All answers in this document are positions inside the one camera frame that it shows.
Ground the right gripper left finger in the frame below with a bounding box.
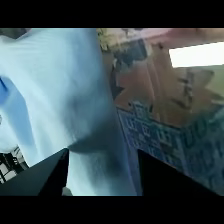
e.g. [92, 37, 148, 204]
[0, 148, 70, 197]

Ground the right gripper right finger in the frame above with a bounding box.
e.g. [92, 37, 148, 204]
[137, 148, 221, 197]

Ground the light blue garment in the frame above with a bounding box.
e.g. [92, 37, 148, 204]
[0, 27, 144, 197]

